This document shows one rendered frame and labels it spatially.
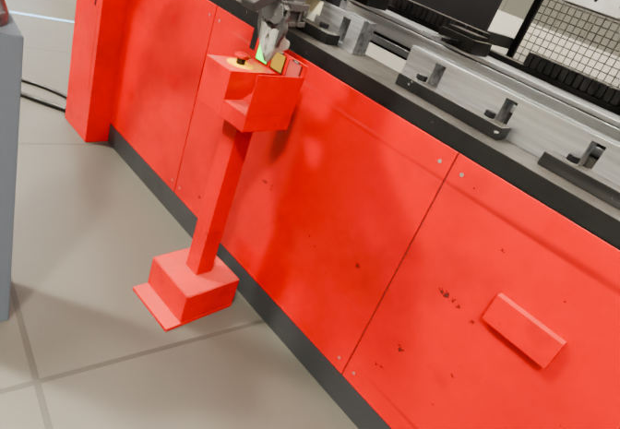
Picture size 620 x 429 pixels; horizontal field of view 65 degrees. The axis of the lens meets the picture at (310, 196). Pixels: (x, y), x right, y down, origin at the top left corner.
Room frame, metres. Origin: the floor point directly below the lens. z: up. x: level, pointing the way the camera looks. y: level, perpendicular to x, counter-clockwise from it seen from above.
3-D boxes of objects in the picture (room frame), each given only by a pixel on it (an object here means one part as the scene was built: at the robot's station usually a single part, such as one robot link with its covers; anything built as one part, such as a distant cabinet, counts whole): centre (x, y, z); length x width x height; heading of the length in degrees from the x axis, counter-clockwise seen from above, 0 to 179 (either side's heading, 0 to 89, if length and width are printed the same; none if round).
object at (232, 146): (1.22, 0.25, 0.39); 0.06 x 0.06 x 0.54; 55
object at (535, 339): (0.84, -0.51, 0.59); 0.15 x 0.02 x 0.07; 53
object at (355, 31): (1.55, 0.17, 0.92); 0.39 x 0.06 x 0.10; 53
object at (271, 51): (1.17, 0.20, 0.87); 0.06 x 0.03 x 0.09; 145
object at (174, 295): (1.19, 0.27, 0.06); 0.25 x 0.20 x 0.12; 145
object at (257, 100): (1.22, 0.25, 0.75); 0.20 x 0.16 x 0.18; 55
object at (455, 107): (1.17, -0.23, 0.89); 0.30 x 0.05 x 0.03; 53
